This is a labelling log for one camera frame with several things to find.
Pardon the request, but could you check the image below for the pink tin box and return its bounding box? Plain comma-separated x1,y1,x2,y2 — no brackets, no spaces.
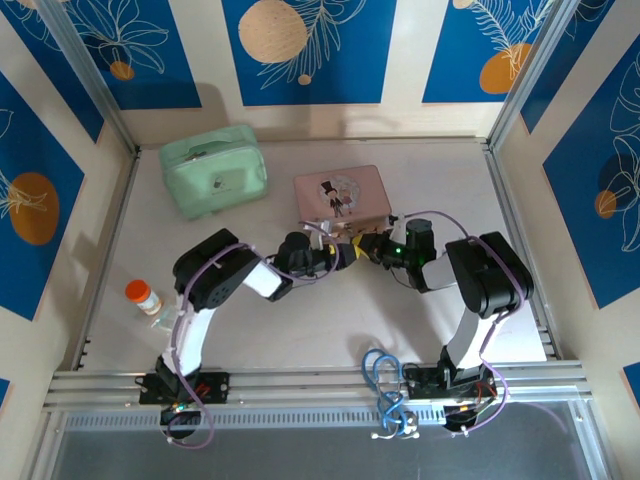
292,164,394,237

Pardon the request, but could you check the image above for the mint green zipper pouch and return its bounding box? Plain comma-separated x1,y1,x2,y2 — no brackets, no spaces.
158,123,269,222

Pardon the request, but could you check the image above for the clear plastic bag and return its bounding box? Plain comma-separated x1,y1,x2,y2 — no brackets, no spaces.
149,304,184,332

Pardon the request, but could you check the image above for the orange cap pill bottle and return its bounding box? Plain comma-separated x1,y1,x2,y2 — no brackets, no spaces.
124,279,164,317

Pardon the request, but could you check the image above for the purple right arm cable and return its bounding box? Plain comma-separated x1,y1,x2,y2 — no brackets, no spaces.
394,209,536,437

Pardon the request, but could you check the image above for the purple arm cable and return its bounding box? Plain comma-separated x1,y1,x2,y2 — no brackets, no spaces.
164,242,342,451
394,209,536,437

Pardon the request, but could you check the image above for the aluminium table side rail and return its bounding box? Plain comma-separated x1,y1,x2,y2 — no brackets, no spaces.
72,149,142,372
482,142,564,362

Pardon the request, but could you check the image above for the blue coiled cable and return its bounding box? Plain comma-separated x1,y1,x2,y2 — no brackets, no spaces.
362,348,405,431

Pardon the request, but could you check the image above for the aluminium frame cross rail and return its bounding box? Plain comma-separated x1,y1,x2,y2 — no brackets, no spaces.
42,359,594,416

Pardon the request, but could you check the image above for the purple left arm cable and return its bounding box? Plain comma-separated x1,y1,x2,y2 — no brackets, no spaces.
164,242,342,451

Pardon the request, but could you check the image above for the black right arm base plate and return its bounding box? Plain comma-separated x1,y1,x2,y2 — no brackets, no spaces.
403,364,504,401

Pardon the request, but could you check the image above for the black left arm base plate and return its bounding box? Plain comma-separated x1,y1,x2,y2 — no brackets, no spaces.
138,370,232,406

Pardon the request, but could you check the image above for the slotted grey cable duct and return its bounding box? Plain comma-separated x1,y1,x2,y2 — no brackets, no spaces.
59,402,451,432

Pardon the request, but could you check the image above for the white thin cable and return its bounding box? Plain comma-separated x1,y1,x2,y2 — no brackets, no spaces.
370,412,421,441

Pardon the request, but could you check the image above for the aluminium frame post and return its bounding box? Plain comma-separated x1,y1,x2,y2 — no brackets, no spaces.
487,0,584,151
37,0,142,156

